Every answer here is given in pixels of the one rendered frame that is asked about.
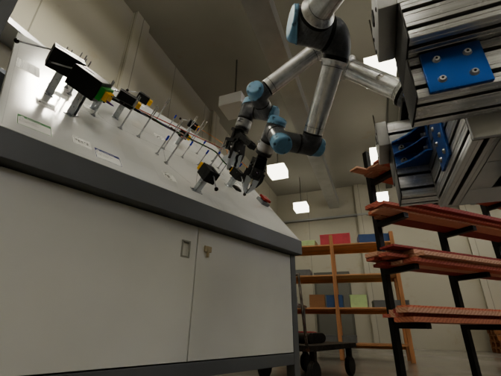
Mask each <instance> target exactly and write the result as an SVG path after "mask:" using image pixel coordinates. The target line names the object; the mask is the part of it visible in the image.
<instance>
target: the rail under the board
mask: <svg viewBox="0 0 501 376"><path fill-rule="evenodd" d="M0 166H2V167H5V168H8V169H12V170H15V171H17V172H21V173H25V174H27V175H31V176H34V177H37V178H41V179H44V180H47V181H50V182H54V183H56V184H60V185H64V186H66V187H70V188H73V189H77V190H80V191H83V192H87V193H89V194H93V195H96V196H99V197H102V198H106V199H109V200H112V201H116V202H118V203H122V204H126V205H128V206H131V207H135V208H138V209H141V210H145V211H148V212H151V213H155V214H157V215H161V216H164V217H167V218H170V219H174V220H177V221H180V222H184V223H186V224H190V225H194V226H196V227H199V228H203V229H206V230H209V231H213V232H216V233H219V234H223V235H225V236H230V237H232V238H235V239H240V240H242V241H245V242H249V243H252V244H254V245H259V246H262V247H264V248H269V249H271V250H274V251H278V252H281V253H284V254H288V255H293V256H297V255H302V242H301V241H300V240H298V239H294V238H292V237H290V236H286V235H284V234H281V233H279V232H276V231H273V230H271V229H268V228H265V227H263V226H261V225H258V224H255V223H253V222H249V221H248V220H245V219H242V218H239V217H238V216H234V215H232V214H229V213H226V212H224V211H222V210H218V209H216V208H214V207H211V206H208V205H206V204H202V203H200V202H198V201H195V200H192V199H190V198H187V197H185V196H182V195H179V194H177V193H175V192H172V191H169V190H167V189H163V188H162V187H158V186H156V185H153V184H150V183H148V182H146V181H142V180H140V179H138V178H135V177H132V176H130V175H126V174H125V173H122V172H119V171H116V170H115V169H111V168H109V167H106V166H103V165H101V164H99V163H96V162H93V161H91V160H87V159H86V158H83V157H80V156H77V155H75V154H72V153H70V152H67V151H64V150H62V149H60V148H56V147H54V146H52V145H49V144H46V143H44V142H40V141H39V140H36V139H33V138H30V137H27V136H25V135H23V134H20V133H17V132H15V131H12V130H9V129H7V128H4V127H2V126H0Z"/></svg>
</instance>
